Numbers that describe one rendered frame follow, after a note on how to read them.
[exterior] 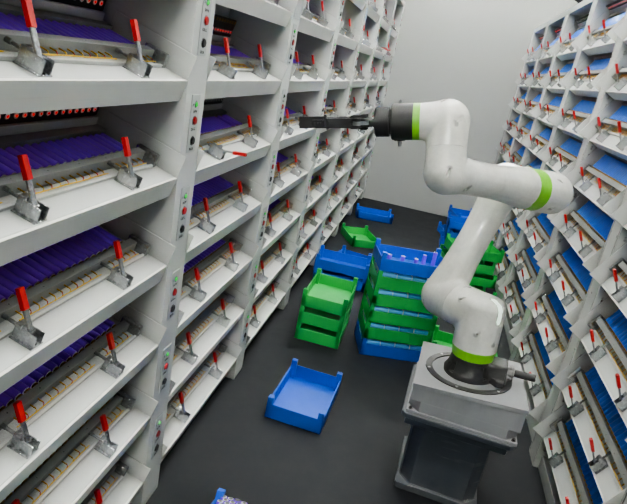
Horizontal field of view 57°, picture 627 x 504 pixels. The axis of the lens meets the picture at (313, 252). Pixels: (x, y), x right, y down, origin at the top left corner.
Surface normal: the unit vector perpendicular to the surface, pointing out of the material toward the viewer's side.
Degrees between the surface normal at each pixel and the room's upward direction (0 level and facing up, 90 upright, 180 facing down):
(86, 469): 17
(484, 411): 90
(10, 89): 107
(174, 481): 0
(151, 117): 90
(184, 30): 90
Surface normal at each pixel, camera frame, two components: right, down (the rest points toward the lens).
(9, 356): 0.46, -0.82
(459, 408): -0.28, 0.26
